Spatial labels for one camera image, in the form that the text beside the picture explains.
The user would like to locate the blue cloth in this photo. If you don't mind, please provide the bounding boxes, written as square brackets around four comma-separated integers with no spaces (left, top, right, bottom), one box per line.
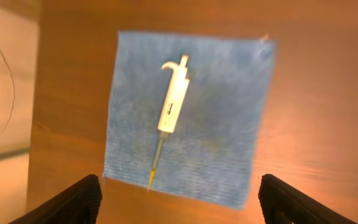
[103,30,277,211]

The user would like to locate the white pipette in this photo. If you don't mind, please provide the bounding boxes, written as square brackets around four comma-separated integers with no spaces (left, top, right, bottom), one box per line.
[147,54,191,191]

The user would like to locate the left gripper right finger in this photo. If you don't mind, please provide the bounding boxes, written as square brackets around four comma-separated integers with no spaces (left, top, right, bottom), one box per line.
[258,173,358,224]

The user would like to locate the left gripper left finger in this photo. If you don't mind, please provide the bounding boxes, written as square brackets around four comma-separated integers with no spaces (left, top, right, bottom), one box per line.
[9,174,103,224]

